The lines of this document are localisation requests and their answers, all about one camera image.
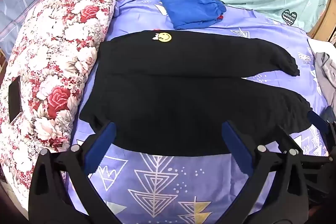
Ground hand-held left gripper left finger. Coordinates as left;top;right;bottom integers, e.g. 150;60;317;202
29;121;124;224

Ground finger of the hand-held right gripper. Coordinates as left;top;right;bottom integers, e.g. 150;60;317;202
307;110;336;155

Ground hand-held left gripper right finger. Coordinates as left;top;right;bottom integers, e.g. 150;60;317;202
221;120;310;224

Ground black pants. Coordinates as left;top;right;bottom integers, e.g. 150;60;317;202
79;30;313;157

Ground blue folded pants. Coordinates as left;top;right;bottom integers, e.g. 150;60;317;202
159;0;226;30

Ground grey garment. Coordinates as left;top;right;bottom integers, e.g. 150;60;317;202
314;52;336;109

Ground white cloth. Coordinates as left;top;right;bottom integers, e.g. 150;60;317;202
307;38;336;57

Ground black phone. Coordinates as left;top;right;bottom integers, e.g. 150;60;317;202
8;77;23;125

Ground red floral quilt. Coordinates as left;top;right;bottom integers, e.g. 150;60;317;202
0;0;117;203

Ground wooden bed frame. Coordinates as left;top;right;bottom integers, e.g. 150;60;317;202
307;0;336;44

